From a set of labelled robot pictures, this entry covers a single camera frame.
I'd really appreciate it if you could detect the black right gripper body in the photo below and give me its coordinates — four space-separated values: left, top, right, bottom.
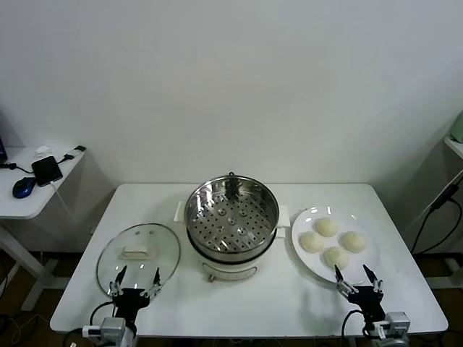
347 286 386 322

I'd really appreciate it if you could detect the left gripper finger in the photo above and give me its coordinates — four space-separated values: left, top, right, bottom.
143 267 162 300
110 265 127 297

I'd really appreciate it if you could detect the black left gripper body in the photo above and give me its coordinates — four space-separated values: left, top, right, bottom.
111 287 151 321

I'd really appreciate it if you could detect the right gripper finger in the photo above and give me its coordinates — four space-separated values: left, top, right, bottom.
334 264 357 298
362 264 383 293

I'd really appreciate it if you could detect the white steamed baozi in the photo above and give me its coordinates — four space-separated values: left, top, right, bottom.
315 217 340 239
299 231 325 253
323 246 351 270
340 231 369 253

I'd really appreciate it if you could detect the glass pot lid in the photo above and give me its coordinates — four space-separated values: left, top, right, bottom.
95 223 182 298

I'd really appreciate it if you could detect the steel steamer basket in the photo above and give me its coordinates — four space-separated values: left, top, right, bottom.
174 176 290 262

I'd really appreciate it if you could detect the white plate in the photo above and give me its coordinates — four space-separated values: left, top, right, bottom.
291 205 381 286

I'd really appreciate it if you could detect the white electric cooker base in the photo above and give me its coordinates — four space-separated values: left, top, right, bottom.
187 227 286 283

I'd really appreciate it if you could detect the white side table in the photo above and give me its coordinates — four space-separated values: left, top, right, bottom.
0 146 119 312

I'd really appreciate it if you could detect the black phone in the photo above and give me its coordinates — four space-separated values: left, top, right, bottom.
31 155 64 187

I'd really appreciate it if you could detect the blue computer mouse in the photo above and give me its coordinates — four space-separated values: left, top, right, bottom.
12 176 37 199

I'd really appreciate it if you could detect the dark monitor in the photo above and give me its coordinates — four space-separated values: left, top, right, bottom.
0 108 9 163

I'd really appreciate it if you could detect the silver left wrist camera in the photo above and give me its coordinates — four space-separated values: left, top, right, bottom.
82 317 127 339

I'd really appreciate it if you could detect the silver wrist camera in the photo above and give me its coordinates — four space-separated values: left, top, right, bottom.
82 317 127 339
372 311 412 339

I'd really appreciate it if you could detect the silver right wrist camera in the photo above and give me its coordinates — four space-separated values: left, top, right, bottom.
372 311 412 339

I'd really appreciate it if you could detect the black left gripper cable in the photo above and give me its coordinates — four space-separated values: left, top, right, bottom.
89 301 117 328

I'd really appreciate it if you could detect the white charging cable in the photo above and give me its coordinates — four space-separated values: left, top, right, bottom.
50 182 79 225

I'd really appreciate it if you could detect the black power cable with adapter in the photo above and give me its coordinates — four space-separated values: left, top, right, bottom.
410 182 463 254

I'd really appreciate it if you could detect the black desk cable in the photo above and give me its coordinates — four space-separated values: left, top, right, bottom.
0 161 35 174

